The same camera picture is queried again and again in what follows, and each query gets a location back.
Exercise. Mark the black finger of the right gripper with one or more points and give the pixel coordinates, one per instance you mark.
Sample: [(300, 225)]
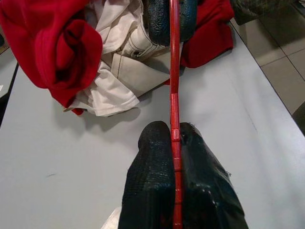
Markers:
[(158, 23), (188, 21)]

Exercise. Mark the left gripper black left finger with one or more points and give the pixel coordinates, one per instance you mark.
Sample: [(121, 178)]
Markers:
[(150, 171)]

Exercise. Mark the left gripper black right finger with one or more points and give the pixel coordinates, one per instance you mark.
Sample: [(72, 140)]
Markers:
[(207, 186)]

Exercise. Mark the red plastic hanger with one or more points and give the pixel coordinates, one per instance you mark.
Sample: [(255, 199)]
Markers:
[(175, 107)]

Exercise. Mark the red t-shirt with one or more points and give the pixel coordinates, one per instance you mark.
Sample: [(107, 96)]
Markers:
[(47, 47)]

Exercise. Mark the beige stitched garment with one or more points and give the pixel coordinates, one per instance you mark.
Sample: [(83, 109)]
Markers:
[(140, 74)]

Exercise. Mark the white garment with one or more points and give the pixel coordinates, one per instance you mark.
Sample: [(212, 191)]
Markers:
[(112, 95)]

